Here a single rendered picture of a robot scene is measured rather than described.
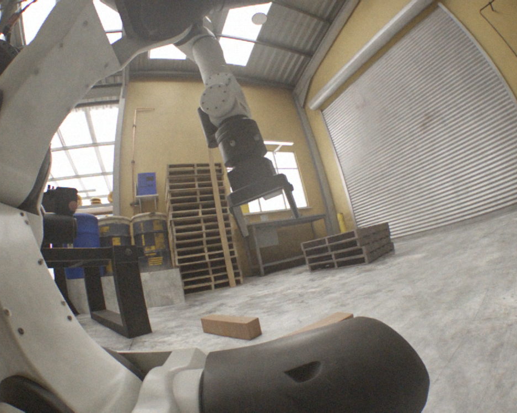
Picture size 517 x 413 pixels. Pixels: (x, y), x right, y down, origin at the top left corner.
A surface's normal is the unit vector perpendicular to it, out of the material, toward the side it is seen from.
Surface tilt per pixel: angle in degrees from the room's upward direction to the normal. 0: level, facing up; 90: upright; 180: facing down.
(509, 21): 90
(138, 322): 90
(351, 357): 33
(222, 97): 99
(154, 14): 161
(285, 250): 90
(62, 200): 90
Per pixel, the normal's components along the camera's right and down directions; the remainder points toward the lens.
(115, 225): 0.62, -0.29
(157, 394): -0.13, -0.97
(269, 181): -0.33, 0.03
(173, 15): 0.50, 0.85
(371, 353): -0.04, -0.92
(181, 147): 0.39, -0.27
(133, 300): 0.81, -0.28
